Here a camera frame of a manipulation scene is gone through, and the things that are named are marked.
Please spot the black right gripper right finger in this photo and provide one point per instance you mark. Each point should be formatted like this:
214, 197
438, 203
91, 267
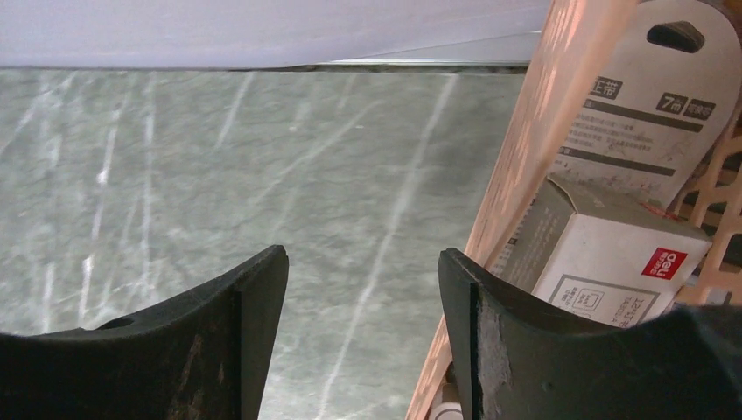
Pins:
518, 357

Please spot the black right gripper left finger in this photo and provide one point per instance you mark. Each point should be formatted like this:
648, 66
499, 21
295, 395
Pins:
203, 354

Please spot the white red stationery box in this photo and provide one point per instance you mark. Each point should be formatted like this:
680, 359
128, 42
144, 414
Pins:
600, 254

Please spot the white hanging card package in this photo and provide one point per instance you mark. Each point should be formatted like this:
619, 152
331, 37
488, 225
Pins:
669, 90

